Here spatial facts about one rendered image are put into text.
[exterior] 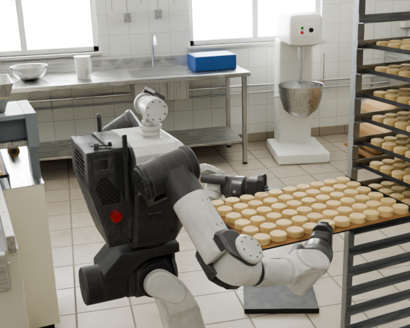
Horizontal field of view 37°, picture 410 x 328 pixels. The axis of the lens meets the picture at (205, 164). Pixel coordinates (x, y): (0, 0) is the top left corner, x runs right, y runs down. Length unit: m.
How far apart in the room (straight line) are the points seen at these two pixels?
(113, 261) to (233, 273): 0.44
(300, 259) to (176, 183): 0.37
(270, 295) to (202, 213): 2.11
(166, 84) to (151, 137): 3.87
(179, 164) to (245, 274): 0.31
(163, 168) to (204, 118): 4.87
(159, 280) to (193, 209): 0.40
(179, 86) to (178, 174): 4.12
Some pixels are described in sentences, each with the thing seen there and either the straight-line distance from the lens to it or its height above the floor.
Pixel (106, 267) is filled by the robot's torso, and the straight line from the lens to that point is 1.78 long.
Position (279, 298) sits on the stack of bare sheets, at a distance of 3.50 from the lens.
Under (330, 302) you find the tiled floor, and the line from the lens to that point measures 3.52.
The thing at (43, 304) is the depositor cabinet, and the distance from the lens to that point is 3.22.
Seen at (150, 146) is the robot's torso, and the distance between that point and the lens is 1.63.
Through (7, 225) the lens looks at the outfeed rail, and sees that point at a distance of 2.37.
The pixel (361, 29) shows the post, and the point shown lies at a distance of 2.30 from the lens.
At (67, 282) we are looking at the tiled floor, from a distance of 3.85.
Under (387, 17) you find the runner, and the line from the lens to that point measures 2.36.
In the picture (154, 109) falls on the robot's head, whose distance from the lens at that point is 1.66.
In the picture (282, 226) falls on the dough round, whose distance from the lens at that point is 1.89.
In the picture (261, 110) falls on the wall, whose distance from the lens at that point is 6.50.
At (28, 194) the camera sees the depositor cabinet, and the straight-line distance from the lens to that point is 2.98.
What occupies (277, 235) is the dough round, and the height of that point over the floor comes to 1.02.
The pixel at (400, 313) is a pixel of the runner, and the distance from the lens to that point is 2.85.
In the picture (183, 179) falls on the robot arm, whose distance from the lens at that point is 1.48.
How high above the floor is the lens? 1.77
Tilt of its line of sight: 18 degrees down
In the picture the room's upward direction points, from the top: 2 degrees counter-clockwise
